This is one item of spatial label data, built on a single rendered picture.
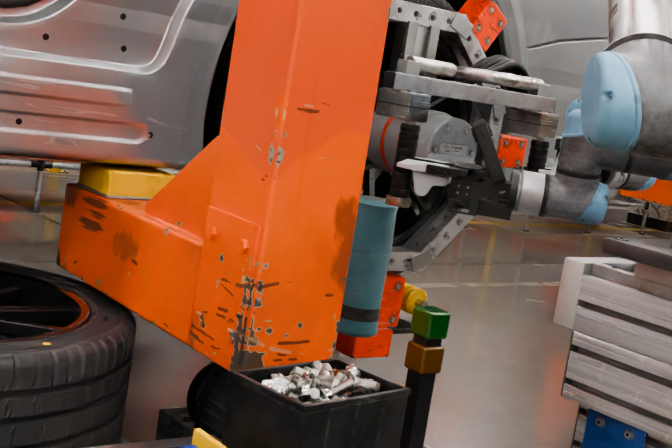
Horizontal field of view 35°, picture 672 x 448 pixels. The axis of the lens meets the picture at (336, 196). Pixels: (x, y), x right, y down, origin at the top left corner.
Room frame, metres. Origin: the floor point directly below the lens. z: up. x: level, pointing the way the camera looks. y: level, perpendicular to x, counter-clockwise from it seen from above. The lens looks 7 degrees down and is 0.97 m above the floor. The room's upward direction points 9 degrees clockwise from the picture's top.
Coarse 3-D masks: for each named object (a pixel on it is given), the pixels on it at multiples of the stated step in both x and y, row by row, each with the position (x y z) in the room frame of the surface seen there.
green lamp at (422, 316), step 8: (416, 312) 1.45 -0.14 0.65; (424, 312) 1.44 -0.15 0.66; (432, 312) 1.43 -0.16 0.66; (440, 312) 1.44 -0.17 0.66; (448, 312) 1.45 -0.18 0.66; (416, 320) 1.45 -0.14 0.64; (424, 320) 1.43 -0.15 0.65; (432, 320) 1.43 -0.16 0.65; (440, 320) 1.44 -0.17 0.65; (448, 320) 1.45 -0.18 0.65; (416, 328) 1.45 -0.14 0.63; (424, 328) 1.43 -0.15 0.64; (432, 328) 1.43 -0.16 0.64; (440, 328) 1.44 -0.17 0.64; (424, 336) 1.43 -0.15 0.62; (432, 336) 1.43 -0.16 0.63; (440, 336) 1.44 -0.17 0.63
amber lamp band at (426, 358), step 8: (408, 344) 1.45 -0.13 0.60; (416, 344) 1.44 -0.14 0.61; (408, 352) 1.45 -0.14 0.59; (416, 352) 1.44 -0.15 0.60; (424, 352) 1.43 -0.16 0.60; (432, 352) 1.43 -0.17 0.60; (440, 352) 1.44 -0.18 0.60; (408, 360) 1.45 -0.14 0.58; (416, 360) 1.44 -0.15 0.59; (424, 360) 1.43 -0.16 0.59; (432, 360) 1.44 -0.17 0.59; (440, 360) 1.45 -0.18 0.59; (408, 368) 1.45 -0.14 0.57; (416, 368) 1.43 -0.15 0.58; (424, 368) 1.43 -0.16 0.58; (432, 368) 1.44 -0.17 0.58; (440, 368) 1.45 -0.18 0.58
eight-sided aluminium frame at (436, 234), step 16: (400, 0) 2.08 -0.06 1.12; (400, 16) 2.09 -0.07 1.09; (416, 16) 2.12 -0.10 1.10; (432, 16) 2.15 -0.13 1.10; (448, 16) 2.16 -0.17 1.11; (464, 16) 2.19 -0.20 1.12; (448, 32) 2.21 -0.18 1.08; (464, 32) 2.19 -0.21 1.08; (448, 48) 2.25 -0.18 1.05; (464, 48) 2.20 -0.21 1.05; (480, 48) 2.23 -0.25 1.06; (464, 64) 2.26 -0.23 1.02; (480, 112) 2.30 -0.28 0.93; (496, 112) 2.27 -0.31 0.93; (496, 128) 2.28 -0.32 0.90; (496, 144) 2.29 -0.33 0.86; (480, 160) 2.27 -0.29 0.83; (432, 224) 2.25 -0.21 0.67; (448, 224) 2.23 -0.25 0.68; (464, 224) 2.25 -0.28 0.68; (416, 240) 2.23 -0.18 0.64; (432, 240) 2.20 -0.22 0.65; (448, 240) 2.23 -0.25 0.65; (400, 256) 2.15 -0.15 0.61; (416, 256) 2.17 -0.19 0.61; (432, 256) 2.21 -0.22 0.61
